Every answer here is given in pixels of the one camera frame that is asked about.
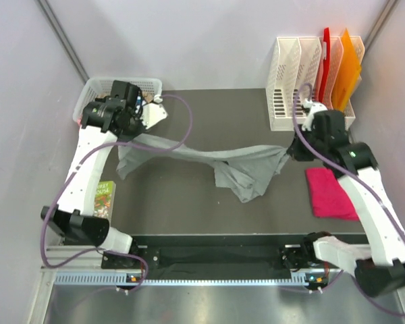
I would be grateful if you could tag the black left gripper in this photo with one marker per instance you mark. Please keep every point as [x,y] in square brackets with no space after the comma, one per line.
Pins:
[140,129]

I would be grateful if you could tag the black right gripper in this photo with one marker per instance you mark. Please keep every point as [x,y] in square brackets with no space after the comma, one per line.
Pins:
[295,151]

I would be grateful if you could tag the grey t shirt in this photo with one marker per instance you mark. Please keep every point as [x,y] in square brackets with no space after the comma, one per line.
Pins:
[246,171]

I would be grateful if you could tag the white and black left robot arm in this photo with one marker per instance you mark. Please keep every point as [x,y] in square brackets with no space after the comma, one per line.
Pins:
[103,123]

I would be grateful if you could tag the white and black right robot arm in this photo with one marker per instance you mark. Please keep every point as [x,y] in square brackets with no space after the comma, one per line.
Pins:
[379,266]

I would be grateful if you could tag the white plastic laundry basket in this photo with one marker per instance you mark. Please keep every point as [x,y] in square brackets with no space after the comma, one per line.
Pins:
[101,86]

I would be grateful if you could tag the folded magenta t shirt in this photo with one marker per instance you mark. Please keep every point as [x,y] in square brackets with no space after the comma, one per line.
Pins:
[328,199]

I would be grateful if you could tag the green children's book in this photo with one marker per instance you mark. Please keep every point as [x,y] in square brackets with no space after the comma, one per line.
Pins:
[104,199]

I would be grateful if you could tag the orange plastic folder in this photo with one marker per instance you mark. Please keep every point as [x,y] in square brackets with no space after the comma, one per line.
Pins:
[347,75]

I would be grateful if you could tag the red plastic folder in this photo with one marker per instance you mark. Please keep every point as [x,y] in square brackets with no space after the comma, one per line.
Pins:
[326,47]

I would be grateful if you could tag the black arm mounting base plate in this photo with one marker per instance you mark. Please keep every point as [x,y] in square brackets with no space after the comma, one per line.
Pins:
[221,256]

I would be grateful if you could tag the aluminium frame rail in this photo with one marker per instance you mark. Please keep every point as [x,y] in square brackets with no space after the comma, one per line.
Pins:
[102,269]

